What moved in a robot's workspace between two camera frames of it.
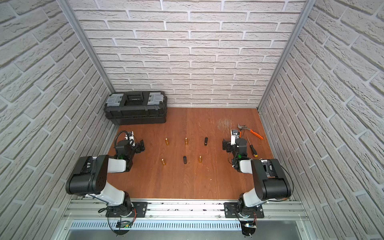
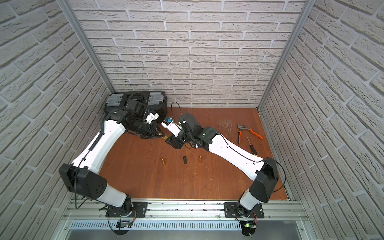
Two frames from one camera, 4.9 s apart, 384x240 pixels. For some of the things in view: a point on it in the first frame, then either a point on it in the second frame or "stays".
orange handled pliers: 252,131 stays
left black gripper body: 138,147 -> 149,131
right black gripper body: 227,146 -> 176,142
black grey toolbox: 133,107 stays
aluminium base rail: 95,209 stays
